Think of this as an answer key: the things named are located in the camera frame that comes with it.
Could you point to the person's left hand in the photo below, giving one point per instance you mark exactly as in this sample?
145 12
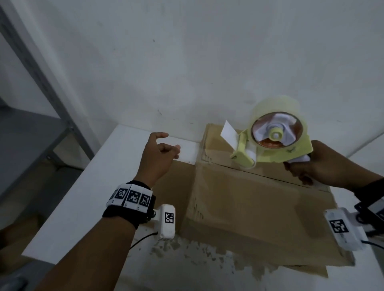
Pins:
156 162

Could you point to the person's right hand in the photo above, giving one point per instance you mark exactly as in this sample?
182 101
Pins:
327 171

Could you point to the yellow white tape dispenser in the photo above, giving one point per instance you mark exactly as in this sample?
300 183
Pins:
270 154

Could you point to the clear tape roll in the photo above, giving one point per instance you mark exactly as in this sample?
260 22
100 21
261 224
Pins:
279 103

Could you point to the brown cardboard box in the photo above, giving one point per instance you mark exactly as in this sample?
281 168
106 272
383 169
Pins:
246 210

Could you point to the person's left forearm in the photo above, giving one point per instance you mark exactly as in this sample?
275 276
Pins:
90 254

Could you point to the grey metal shelf rack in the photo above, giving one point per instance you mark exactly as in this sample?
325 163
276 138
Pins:
30 72

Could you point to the small brown carton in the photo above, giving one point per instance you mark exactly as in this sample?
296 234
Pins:
18 239

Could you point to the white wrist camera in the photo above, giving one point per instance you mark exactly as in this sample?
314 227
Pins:
342 228
166 222

